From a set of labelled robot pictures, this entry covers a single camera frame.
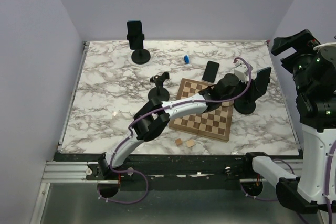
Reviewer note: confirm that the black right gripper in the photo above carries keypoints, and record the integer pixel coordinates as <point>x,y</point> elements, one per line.
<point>304,42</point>

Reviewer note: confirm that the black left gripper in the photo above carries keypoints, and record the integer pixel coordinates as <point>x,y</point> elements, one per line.
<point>251,93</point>

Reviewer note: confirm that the blue phone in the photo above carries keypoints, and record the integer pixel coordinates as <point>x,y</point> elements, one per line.
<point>261,82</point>

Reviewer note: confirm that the silver black smartphone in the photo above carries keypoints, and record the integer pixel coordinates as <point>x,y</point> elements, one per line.
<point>210,72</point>

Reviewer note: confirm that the black phone stand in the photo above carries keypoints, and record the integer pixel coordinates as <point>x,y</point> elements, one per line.
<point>140,56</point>
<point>159,91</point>
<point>244,107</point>

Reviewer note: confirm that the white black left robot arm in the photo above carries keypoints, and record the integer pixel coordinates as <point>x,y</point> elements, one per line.
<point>155,115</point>

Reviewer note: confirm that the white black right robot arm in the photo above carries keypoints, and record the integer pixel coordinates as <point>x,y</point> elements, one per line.
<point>312,66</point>

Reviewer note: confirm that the black back phone stand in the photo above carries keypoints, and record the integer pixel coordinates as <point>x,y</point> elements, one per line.
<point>140,56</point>

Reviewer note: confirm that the black phone in back stand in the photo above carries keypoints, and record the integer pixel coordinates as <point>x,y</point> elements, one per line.
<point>135,34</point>

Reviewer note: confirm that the wooden chessboard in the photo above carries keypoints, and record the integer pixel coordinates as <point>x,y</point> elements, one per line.
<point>214,124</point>

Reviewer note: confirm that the blue chess piece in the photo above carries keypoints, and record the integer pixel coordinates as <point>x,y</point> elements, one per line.
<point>186,59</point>

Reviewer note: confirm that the light wooden cube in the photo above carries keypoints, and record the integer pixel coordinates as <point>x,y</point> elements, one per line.
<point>190,143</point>

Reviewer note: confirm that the brown wooden cube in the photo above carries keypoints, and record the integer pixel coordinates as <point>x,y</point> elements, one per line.
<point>178,142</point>

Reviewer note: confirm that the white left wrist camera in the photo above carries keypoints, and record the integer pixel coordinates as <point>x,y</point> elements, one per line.
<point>241,72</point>

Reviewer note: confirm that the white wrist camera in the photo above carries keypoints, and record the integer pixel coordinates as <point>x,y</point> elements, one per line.
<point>325,52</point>
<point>241,72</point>

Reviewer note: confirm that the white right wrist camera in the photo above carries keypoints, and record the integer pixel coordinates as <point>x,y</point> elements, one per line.
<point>325,52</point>

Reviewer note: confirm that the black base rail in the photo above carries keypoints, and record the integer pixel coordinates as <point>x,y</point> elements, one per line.
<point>177,172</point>

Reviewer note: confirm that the aluminium extrusion rail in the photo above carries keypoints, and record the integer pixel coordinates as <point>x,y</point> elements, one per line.
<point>64,172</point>

